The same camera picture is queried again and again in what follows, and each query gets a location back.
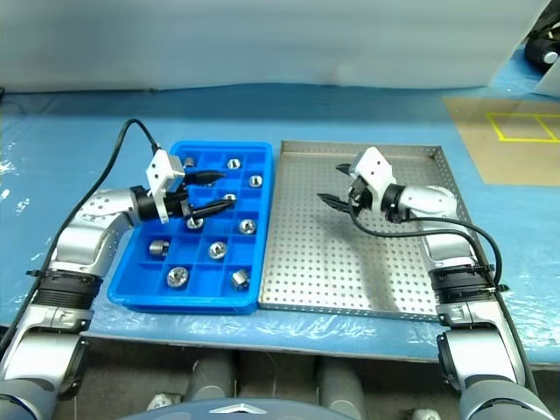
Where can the perforated steel tray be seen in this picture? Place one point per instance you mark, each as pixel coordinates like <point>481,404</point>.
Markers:
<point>315,262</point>

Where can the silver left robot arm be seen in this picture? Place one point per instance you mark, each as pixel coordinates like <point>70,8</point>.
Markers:
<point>87,227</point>

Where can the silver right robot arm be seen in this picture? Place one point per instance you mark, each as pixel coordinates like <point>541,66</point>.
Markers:
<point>455,258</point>

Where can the brown cardboard sheet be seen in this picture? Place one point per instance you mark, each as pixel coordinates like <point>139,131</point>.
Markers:
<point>503,162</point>

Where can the grey rounded cylinder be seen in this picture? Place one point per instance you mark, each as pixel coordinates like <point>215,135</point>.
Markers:
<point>210,376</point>
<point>341,385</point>

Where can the blue plastic compartment tray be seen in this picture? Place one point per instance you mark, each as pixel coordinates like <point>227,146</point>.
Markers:
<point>140,280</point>

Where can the small silver fitting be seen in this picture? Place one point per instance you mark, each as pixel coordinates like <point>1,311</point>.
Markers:
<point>164,400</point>
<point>422,414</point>

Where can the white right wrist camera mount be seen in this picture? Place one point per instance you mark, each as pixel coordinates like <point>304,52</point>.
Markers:
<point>374,168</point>

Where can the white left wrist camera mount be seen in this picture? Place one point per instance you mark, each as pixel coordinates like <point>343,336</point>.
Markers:
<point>159,170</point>

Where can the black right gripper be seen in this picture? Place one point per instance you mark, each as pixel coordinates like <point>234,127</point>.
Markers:
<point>359,194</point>

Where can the silver metal roller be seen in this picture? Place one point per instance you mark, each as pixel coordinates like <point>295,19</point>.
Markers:
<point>217,249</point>
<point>177,277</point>
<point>240,278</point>
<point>158,247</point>
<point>234,163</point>
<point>193,224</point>
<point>255,180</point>
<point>229,197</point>
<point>247,226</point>

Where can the blue-grey dome with silver emblem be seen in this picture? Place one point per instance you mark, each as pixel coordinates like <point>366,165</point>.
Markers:
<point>236,411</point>

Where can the white slanted panel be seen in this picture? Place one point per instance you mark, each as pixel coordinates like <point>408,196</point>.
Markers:
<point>549,81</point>

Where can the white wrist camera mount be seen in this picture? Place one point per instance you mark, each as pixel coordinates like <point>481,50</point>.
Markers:
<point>374,168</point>
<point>159,170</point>

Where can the black round device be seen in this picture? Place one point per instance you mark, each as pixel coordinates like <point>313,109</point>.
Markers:
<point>536,48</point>

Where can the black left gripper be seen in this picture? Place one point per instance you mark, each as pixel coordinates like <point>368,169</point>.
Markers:
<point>179,203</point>

